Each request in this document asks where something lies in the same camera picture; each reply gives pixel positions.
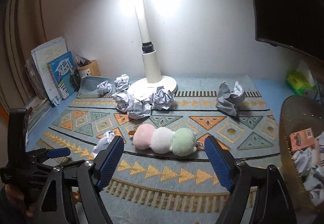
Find white paper stack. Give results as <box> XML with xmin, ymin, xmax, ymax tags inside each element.
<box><xmin>25</xmin><ymin>37</ymin><xmax>68</xmax><ymax>106</ymax></box>

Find blue study book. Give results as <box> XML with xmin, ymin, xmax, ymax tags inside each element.
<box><xmin>48</xmin><ymin>52</ymin><xmax>76</xmax><ymax>99</ymax></box>

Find white desk lamp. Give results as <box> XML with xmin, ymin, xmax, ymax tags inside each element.
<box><xmin>128</xmin><ymin>0</ymin><xmax>177</xmax><ymax>99</ymax></box>

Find wooden pen holder box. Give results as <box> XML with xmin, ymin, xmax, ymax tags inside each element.
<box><xmin>74</xmin><ymin>54</ymin><xmax>100</xmax><ymax>77</ymax></box>

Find black mesh pen cup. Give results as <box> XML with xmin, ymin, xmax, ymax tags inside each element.
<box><xmin>70</xmin><ymin>72</ymin><xmax>81</xmax><ymax>91</ymax></box>

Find green tissue pack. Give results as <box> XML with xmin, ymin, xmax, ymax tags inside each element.
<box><xmin>286</xmin><ymin>60</ymin><xmax>317</xmax><ymax>99</ymax></box>

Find three-ball plush dango toy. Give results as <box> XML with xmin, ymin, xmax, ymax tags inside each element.
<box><xmin>129</xmin><ymin>124</ymin><xmax>204</xmax><ymax>157</ymax></box>

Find flat lying books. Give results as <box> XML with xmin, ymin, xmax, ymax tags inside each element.
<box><xmin>25</xmin><ymin>96</ymin><xmax>52</xmax><ymax>132</ymax></box>

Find paper ball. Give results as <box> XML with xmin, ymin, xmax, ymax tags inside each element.
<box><xmin>216</xmin><ymin>81</ymin><xmax>246</xmax><ymax>117</ymax></box>
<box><xmin>114</xmin><ymin>74</ymin><xmax>130</xmax><ymax>92</ymax></box>
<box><xmin>92</xmin><ymin>131</ymin><xmax>115</xmax><ymax>158</ymax></box>
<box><xmin>113</xmin><ymin>92</ymin><xmax>134</xmax><ymax>113</ymax></box>
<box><xmin>97</xmin><ymin>80</ymin><xmax>112</xmax><ymax>95</ymax></box>
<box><xmin>150</xmin><ymin>86</ymin><xmax>175</xmax><ymax>110</ymax></box>
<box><xmin>127</xmin><ymin>101</ymin><xmax>151</xmax><ymax>120</ymax></box>

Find wicker waste basket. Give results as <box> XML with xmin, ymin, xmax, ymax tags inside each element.
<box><xmin>279</xmin><ymin>95</ymin><xmax>323</xmax><ymax>213</ymax></box>

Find patterned blue woven mat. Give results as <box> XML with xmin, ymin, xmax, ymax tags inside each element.
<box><xmin>35</xmin><ymin>75</ymin><xmax>281</xmax><ymax>223</ymax></box>

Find orange small box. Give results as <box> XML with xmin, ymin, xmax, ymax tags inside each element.
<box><xmin>289</xmin><ymin>128</ymin><xmax>315</xmax><ymax>152</ymax></box>

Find black monitor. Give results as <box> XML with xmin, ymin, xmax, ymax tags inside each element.
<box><xmin>253</xmin><ymin>0</ymin><xmax>323</xmax><ymax>60</ymax></box>

